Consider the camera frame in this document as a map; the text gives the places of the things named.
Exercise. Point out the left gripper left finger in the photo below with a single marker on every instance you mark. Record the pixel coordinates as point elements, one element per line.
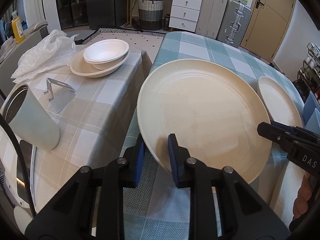
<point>124,172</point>

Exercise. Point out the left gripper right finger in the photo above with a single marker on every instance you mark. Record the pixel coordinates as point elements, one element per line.
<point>188,172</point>

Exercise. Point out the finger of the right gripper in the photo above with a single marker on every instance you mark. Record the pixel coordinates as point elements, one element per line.
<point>278,133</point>

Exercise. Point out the large cream plate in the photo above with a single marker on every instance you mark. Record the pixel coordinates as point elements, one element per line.
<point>213,112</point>

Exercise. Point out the blue bowl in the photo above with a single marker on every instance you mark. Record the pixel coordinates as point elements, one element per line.
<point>311,114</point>

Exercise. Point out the right hand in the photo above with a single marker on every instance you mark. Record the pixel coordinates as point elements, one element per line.
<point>304,194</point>

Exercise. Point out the teal checked tablecloth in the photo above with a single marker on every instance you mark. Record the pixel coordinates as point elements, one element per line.
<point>156,209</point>

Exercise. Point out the shoe rack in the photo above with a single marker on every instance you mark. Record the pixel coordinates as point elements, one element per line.
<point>308,77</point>

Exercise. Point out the beige checked tablecloth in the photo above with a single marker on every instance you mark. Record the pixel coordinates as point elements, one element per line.
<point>93,126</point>

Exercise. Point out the metal phone stand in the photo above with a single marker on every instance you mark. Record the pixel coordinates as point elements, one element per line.
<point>61,94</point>

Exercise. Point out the pale green cup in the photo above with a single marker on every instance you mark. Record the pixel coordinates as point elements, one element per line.
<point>29,120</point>

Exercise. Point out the cream shallow bowl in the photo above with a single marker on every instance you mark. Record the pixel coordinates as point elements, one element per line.
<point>81,68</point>

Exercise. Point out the white foam bowl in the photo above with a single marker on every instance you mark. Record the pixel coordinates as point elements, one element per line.
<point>106,50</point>

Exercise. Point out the silver suitcase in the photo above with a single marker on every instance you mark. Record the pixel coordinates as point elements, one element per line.
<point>234,23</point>

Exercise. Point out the wooden door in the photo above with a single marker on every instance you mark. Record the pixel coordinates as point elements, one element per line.
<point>267,27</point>

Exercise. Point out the white plastic bag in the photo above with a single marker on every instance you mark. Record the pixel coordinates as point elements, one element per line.
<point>55,50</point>

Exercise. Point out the beige suitcase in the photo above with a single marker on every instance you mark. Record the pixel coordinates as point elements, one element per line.
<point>210,18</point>

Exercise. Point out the woven laundry basket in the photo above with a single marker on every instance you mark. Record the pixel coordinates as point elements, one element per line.
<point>150,14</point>

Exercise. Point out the black refrigerator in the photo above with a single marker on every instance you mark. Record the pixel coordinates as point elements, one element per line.
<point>93,13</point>

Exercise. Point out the yellow bottle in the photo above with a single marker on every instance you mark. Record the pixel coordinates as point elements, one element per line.
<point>17,29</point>

